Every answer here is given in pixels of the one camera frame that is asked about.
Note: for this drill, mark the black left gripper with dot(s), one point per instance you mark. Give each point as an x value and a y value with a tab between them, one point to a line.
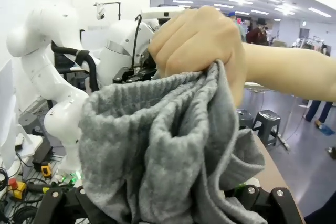
147	62

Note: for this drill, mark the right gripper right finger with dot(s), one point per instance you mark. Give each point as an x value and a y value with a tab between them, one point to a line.
273	208

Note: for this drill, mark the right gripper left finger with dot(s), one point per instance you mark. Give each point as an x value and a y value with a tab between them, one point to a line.
60	208

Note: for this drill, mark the grey training pants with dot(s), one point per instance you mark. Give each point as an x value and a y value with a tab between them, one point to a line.
162	142

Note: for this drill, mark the person's right forearm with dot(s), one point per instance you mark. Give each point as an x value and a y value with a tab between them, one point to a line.
288	72

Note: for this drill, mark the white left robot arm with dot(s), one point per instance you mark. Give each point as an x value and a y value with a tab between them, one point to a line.
65	119

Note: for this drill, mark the person's right hand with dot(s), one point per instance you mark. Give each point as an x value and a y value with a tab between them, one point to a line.
199	43

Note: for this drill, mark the red yellow emergency stop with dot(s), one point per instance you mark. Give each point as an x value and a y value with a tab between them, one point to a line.
16	188

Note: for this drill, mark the grey plastic stool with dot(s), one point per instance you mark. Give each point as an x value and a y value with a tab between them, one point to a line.
244	117
267	119

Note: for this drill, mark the person in blue trousers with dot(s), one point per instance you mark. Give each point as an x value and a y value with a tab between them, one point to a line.
319	113

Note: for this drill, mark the figure with black hat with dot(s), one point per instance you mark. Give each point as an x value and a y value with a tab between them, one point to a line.
258	32

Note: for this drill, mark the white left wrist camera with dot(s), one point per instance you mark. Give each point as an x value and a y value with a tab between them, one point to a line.
160	13

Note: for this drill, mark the white ceiling camera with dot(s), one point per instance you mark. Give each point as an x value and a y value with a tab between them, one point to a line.
100	11

